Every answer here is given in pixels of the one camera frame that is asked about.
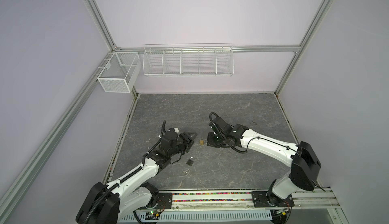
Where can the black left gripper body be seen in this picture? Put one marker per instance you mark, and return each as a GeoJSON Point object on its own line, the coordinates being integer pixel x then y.
{"type": "Point", "coordinates": [183, 143]}

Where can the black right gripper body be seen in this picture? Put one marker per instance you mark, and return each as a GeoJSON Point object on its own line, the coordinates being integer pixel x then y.
{"type": "Point", "coordinates": [214, 141]}

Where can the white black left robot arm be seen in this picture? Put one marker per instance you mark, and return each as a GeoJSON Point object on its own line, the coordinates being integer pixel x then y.
{"type": "Point", "coordinates": [152, 162]}

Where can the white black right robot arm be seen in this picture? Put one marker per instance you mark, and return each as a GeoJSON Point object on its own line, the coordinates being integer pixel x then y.
{"type": "Point", "coordinates": [300, 158]}

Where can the dark grey padlock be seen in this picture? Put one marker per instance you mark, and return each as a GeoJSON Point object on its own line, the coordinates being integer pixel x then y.
{"type": "Point", "coordinates": [190, 161]}

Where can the white mesh box basket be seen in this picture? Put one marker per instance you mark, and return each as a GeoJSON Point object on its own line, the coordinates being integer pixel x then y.
{"type": "Point", "coordinates": [120, 72]}

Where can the white vented cable duct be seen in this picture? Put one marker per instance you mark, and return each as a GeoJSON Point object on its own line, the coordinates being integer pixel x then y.
{"type": "Point", "coordinates": [172, 217]}

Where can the white wire wall basket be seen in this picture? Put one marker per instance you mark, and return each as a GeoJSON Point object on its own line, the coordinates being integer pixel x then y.
{"type": "Point", "coordinates": [207, 59]}

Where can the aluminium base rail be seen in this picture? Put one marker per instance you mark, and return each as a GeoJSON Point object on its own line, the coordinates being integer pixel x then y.
{"type": "Point", "coordinates": [218, 198]}

